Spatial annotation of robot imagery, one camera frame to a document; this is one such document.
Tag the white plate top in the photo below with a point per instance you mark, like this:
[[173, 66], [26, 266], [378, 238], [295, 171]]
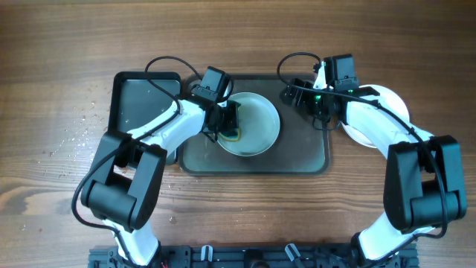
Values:
[[396, 104]]

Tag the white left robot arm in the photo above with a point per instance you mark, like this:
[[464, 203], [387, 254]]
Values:
[[121, 188]]

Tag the large dark tray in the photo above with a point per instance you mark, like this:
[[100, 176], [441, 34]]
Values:
[[298, 150]]

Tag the small black tray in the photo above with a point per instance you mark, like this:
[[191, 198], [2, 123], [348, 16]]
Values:
[[135, 102]]

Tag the white plate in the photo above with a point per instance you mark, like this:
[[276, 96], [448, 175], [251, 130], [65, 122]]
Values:
[[258, 125], [396, 104]]

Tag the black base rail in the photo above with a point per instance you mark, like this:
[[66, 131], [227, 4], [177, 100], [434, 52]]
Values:
[[324, 255]]

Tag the white plate bottom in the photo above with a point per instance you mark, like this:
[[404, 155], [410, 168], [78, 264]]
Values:
[[258, 125]]

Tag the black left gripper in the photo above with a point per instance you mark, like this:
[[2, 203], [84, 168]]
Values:
[[229, 119]]

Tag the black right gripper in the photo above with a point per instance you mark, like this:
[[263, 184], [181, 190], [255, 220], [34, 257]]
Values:
[[297, 94]]

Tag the green yellow sponge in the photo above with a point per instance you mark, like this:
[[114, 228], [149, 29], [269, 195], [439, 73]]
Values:
[[233, 135]]

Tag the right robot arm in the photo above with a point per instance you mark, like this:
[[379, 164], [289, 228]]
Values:
[[424, 180]]

